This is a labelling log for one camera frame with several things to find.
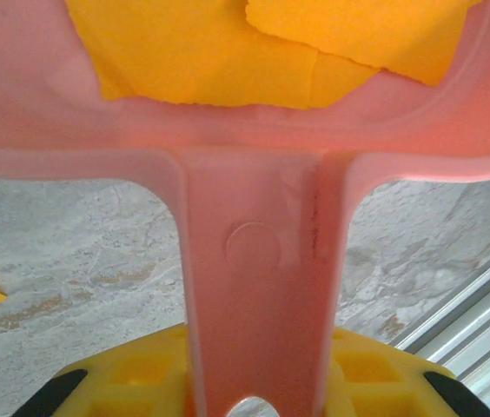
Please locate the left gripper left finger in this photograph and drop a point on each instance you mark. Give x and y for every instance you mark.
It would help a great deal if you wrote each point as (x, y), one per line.
(141, 373)

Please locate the aluminium mounting rail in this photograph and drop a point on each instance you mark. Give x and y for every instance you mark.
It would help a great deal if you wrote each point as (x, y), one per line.
(479, 313)

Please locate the pink plastic dustpan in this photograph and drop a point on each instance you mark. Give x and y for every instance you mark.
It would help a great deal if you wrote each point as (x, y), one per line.
(253, 260)

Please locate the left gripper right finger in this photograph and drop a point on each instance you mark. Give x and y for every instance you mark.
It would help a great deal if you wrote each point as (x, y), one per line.
(379, 378)

